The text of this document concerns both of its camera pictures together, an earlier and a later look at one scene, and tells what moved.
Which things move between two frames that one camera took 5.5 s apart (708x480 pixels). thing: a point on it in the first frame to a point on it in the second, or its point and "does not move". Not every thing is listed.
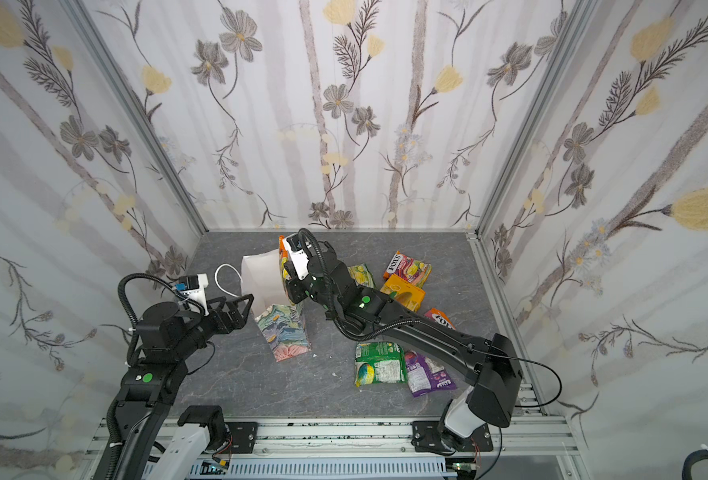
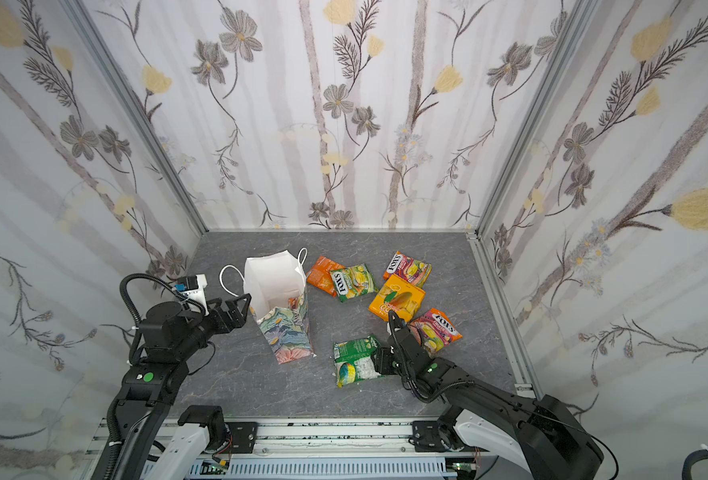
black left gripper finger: [232, 313] does not move
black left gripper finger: [239, 311] does not move
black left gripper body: [214, 324] does not move
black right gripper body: [297, 288] to [399, 355]
